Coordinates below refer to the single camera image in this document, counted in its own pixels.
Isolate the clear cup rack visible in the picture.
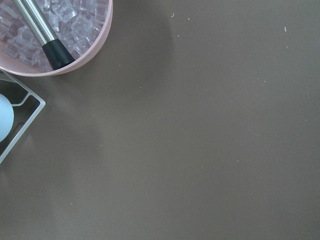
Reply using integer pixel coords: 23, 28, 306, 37
0, 71, 46, 162

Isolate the blue cup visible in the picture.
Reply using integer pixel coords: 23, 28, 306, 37
0, 94, 14, 142

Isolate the steel tongs handle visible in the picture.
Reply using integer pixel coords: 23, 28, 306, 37
13, 0, 75, 70

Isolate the pink bowl with ice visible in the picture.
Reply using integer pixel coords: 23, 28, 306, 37
0, 0, 114, 77

